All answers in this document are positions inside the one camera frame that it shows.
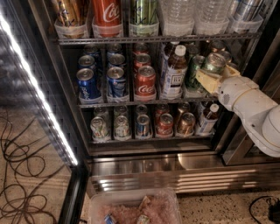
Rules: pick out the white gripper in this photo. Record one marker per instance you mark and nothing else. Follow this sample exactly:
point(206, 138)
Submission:
point(235, 91)

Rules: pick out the green soda can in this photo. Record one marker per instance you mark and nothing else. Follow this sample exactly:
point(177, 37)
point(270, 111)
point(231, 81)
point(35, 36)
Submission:
point(214, 63)
point(190, 78)

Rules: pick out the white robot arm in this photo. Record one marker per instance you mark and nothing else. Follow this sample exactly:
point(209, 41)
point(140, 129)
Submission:
point(259, 114)

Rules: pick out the gold soda can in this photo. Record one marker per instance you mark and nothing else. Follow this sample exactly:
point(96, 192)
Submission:
point(216, 46)
point(227, 56)

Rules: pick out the bottom front gold can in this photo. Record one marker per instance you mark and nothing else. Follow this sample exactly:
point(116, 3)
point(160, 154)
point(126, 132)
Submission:
point(186, 124)

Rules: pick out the top shelf silver can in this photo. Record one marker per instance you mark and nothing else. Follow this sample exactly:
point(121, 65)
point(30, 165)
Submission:
point(247, 10)

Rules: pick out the bottom front red can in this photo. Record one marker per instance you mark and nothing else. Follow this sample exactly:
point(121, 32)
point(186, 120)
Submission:
point(165, 124)

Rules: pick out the front red cola can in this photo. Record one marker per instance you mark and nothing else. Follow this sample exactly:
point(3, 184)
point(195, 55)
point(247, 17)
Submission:
point(145, 81)

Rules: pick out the bottom front blue can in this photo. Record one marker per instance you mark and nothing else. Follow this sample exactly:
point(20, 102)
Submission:
point(143, 126)

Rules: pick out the top shelf green can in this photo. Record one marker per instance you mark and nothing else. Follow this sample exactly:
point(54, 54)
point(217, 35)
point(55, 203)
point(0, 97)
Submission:
point(143, 12)

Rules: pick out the front diet pepsi can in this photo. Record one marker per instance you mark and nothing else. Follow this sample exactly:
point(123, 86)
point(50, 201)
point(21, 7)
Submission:
point(116, 82)

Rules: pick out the diet pepsi can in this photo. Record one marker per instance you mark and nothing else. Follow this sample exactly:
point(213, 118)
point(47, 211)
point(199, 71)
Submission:
point(117, 60)
point(114, 49)
point(116, 82)

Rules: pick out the white-green can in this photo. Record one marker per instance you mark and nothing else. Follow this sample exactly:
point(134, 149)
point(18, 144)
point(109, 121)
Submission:
point(99, 128)
point(122, 128)

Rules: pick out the blue pepsi can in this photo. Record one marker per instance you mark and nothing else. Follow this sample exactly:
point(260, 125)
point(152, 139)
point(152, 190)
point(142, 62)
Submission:
point(86, 61)
point(94, 51)
point(87, 83)

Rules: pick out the front blue pepsi can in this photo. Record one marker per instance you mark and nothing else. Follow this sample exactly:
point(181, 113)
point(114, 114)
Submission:
point(87, 83)

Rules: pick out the top shelf red cola can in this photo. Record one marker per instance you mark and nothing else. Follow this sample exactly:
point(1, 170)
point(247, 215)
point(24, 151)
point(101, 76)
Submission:
point(107, 13)

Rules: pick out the bottom front white-green can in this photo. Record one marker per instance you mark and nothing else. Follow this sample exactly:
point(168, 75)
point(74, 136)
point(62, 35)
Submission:
point(99, 128)

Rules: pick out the top shelf gold can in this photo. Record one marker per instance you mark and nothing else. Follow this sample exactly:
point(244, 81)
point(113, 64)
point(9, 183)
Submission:
point(71, 13)

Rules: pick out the glass fridge door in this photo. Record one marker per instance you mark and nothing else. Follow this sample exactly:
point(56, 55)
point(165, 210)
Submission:
point(42, 180)

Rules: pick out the bottom tea bottle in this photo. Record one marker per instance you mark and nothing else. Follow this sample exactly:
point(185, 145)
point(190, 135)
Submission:
point(207, 117)

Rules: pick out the front brown tea bottle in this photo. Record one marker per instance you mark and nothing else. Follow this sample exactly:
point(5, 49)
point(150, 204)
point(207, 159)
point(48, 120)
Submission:
point(175, 73)

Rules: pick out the brown tea bottle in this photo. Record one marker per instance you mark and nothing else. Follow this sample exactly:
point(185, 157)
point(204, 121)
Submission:
point(169, 48)
point(175, 73)

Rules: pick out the rear brown tea bottle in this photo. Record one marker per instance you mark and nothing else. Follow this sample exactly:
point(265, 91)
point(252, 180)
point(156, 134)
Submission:
point(169, 48)

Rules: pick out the right clear water bottle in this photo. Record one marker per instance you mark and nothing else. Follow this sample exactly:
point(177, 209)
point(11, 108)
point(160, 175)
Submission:
point(211, 16)

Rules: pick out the clear water bottle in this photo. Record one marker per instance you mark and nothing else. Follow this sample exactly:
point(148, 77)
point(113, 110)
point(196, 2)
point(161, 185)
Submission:
point(176, 17)
point(211, 16)

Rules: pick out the left clear water bottle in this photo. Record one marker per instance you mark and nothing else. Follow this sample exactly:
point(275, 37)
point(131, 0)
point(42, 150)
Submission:
point(176, 17)

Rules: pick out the clear plastic bin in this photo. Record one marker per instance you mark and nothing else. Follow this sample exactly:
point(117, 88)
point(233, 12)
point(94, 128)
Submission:
point(160, 205)

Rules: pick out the middle wire shelf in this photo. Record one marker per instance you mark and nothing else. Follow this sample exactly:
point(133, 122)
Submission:
point(134, 103)

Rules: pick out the wire shelf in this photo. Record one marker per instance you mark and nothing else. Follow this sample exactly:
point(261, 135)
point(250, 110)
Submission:
point(154, 39)
point(134, 103)

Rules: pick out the upper wire shelf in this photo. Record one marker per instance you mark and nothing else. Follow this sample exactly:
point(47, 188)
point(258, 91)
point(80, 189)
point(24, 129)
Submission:
point(154, 39)

